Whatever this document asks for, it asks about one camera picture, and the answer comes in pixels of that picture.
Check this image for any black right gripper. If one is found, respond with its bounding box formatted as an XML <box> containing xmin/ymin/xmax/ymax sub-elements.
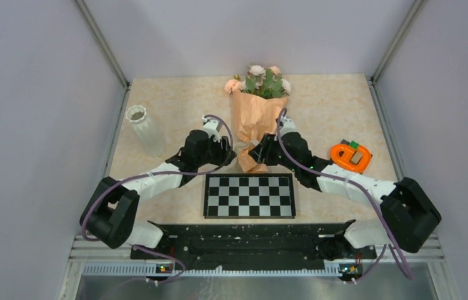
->
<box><xmin>249</xmin><ymin>133</ymin><xmax>299</xmax><ymax>173</ymax></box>

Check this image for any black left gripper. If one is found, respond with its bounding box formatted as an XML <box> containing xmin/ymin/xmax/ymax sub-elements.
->
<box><xmin>196</xmin><ymin>134</ymin><xmax>236</xmax><ymax>167</ymax></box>

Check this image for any flower bouquet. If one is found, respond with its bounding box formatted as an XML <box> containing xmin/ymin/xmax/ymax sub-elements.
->
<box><xmin>224</xmin><ymin>64</ymin><xmax>292</xmax><ymax>173</ymax></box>

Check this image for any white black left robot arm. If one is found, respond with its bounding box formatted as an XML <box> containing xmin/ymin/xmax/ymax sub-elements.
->
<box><xmin>79</xmin><ymin>129</ymin><xmax>235</xmax><ymax>258</ymax></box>

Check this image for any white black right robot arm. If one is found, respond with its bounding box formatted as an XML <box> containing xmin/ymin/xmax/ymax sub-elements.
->
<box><xmin>249</xmin><ymin>132</ymin><xmax>442</xmax><ymax>258</ymax></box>

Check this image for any black white checkerboard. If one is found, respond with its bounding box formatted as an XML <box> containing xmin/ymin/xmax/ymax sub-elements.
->
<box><xmin>203</xmin><ymin>173</ymin><xmax>296</xmax><ymax>219</ymax></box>

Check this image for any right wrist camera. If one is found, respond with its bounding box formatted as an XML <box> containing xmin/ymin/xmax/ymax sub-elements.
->
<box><xmin>277</xmin><ymin>116</ymin><xmax>297</xmax><ymax>138</ymax></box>

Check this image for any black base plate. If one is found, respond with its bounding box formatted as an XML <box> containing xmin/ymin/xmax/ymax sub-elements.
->
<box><xmin>131</xmin><ymin>223</ymin><xmax>377</xmax><ymax>263</ymax></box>

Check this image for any aluminium front rail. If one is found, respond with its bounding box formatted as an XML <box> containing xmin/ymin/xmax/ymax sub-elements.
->
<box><xmin>67</xmin><ymin>234</ymin><xmax>446</xmax><ymax>278</ymax></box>

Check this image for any aluminium frame rail right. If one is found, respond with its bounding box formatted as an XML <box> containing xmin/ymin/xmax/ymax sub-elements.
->
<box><xmin>366</xmin><ymin>0</ymin><xmax>427</xmax><ymax>233</ymax></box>

